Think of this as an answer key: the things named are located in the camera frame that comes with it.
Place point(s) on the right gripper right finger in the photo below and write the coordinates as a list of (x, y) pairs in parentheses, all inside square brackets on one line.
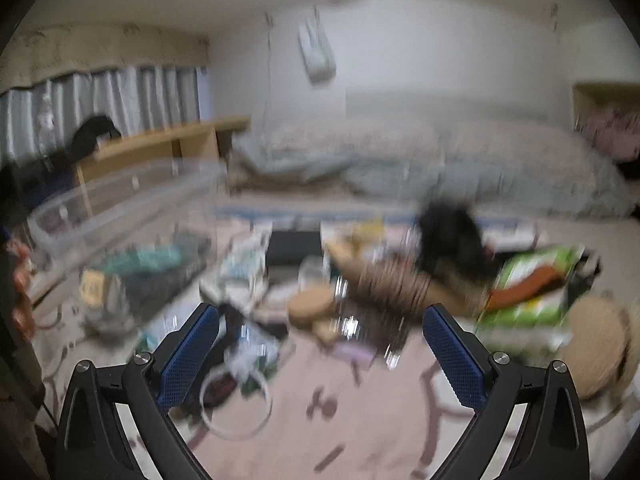
[(552, 440)]

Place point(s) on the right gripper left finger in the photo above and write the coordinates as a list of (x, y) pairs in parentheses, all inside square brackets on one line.
[(92, 443)]

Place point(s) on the yellow tissue pack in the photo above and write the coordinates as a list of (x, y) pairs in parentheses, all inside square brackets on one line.
[(94, 288)]

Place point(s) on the clear plastic storage bin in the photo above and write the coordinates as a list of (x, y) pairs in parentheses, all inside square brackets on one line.
[(161, 203)]

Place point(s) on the beige fluffy plush toy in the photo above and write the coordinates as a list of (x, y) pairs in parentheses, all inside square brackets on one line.
[(603, 352)]

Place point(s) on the green dotted plastic bag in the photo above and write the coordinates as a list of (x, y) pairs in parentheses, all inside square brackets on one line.
[(530, 294)]

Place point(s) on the teal plastic bag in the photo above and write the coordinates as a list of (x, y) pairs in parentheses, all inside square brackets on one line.
[(141, 259)]

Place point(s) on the purple notepad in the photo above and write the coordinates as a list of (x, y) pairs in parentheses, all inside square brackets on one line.
[(355, 354)]

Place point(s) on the patterned bed sheet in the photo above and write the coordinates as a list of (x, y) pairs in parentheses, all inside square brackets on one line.
[(329, 420)]

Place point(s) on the small wooden block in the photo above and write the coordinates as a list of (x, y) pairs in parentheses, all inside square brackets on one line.
[(326, 332)]

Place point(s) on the black sun visor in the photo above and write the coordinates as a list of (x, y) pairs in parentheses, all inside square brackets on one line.
[(87, 136)]

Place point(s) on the wooden bedside shelf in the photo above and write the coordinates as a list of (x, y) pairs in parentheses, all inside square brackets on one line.
[(205, 144)]

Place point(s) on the grey blue duvet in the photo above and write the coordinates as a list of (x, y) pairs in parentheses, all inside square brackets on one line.
[(465, 181)]

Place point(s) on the clear water bottle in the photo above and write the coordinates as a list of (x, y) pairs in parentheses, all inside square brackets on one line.
[(46, 128)]

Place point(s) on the grey curtain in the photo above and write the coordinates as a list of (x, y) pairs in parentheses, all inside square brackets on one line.
[(135, 98)]

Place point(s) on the black gift box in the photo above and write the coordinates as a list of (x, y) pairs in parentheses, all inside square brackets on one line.
[(288, 249)]

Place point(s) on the clear plastic cup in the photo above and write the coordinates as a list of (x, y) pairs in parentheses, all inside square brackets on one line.
[(314, 270)]

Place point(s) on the beige quilted pillow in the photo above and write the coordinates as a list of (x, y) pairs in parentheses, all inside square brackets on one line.
[(541, 151), (407, 140)]

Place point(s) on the open wardrobe shelf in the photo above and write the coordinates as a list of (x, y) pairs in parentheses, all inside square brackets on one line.
[(606, 113)]

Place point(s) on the cardboard cone with rope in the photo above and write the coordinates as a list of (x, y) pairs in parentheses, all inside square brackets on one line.
[(395, 286)]

